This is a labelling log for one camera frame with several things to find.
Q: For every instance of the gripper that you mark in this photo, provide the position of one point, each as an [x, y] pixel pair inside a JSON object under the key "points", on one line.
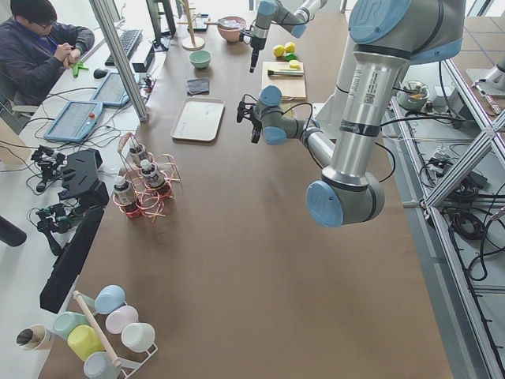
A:
{"points": [[257, 43], [256, 125]]}

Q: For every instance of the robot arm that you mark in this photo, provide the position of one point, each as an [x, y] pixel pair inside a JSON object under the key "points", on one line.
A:
{"points": [[274, 12], [385, 39]]}

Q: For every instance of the beige serving tray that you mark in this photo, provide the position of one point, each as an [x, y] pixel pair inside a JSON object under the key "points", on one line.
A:
{"points": [[198, 119]]}

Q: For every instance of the yellow lemon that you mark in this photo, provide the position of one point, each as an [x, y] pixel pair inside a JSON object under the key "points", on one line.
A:
{"points": [[278, 50], [290, 47]]}

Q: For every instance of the steel tongs black tip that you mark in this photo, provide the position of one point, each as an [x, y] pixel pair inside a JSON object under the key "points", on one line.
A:
{"points": [[284, 73]]}

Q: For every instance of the pink bowl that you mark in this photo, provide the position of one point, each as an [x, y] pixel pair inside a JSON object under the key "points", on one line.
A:
{"points": [[229, 27]]}

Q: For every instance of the green lime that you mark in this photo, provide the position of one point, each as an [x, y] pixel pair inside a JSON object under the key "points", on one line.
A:
{"points": [[290, 56]]}

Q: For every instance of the wooden cutting board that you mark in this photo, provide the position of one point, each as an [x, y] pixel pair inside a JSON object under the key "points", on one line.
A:
{"points": [[290, 87]]}

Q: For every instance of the grey folded cloth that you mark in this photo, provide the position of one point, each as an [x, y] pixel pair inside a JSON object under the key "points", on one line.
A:
{"points": [[197, 86]]}

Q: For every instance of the green bowl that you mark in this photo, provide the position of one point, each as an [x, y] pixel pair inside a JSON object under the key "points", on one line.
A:
{"points": [[200, 59]]}

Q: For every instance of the wooden mug tree stand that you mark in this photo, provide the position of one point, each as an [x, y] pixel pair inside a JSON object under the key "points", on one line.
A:
{"points": [[193, 42]]}

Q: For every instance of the dark drink bottle middle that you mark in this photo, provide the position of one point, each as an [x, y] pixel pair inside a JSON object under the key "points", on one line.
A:
{"points": [[150, 172]]}

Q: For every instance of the dark drink bottle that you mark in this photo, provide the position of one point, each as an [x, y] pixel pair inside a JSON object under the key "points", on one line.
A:
{"points": [[137, 153], [150, 172]]}

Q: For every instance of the dark drink bottle back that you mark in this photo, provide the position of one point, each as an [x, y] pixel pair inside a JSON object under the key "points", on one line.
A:
{"points": [[137, 153]]}

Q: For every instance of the black keyboard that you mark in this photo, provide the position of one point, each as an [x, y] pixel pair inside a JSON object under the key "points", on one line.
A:
{"points": [[129, 41]]}

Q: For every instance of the blue teach pendant far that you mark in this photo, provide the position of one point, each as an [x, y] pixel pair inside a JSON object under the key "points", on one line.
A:
{"points": [[111, 92]]}

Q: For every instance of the blue teach pendant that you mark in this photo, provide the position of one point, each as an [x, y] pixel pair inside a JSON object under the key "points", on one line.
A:
{"points": [[75, 121], [111, 92]]}

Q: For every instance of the black computer mouse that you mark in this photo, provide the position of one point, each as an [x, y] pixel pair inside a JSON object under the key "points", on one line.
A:
{"points": [[100, 73]]}

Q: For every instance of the brown drink bottle front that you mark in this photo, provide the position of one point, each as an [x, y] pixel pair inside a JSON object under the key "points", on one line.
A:
{"points": [[122, 190]]}

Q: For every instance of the grey bowl with food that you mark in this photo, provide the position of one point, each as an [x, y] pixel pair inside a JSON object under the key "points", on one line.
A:
{"points": [[413, 95]]}

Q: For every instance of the blue teach pendant near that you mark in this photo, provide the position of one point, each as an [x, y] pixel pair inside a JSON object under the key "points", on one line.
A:
{"points": [[75, 121]]}

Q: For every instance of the seated person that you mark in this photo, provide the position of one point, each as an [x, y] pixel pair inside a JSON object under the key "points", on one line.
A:
{"points": [[36, 50]]}

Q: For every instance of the pink cup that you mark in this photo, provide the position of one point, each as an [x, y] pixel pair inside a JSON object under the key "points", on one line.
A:
{"points": [[121, 317]]}

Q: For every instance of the white cup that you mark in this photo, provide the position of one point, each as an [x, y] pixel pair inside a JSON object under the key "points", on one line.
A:
{"points": [[138, 336]]}

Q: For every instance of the mint green cup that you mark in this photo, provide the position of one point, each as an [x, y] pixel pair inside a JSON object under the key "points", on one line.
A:
{"points": [[67, 321]]}

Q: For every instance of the yellow cup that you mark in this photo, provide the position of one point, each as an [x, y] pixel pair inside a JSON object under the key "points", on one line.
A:
{"points": [[84, 341]]}

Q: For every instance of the light blue cup front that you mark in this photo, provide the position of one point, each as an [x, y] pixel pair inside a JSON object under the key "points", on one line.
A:
{"points": [[99, 366]]}

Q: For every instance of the paper cup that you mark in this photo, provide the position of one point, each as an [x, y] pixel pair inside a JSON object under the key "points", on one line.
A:
{"points": [[36, 337]]}

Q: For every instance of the copper wire bottle rack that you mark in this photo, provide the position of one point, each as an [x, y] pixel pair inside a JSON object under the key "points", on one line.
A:
{"points": [[146, 201]]}

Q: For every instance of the aluminium frame post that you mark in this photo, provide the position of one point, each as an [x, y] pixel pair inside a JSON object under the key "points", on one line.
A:
{"points": [[122, 63]]}

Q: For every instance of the black bracket stand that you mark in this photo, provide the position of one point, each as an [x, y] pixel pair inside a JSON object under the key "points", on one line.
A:
{"points": [[80, 179]]}

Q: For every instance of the white wire cup rack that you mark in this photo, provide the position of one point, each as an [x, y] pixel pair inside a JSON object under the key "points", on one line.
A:
{"points": [[131, 363]]}

